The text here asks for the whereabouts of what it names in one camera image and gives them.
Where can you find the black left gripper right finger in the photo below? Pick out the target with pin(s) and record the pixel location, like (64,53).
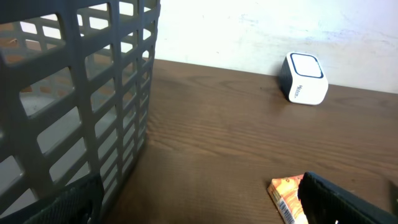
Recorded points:
(324,202)

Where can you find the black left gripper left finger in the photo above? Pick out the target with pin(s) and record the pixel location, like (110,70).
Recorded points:
(78,202)

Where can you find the orange small box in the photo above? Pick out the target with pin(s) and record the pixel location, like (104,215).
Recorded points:
(284,194)

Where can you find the white barcode scanner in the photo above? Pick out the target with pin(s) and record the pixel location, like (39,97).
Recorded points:
(302,80)

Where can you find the dark grey plastic basket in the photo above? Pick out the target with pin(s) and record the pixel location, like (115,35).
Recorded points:
(75,87)

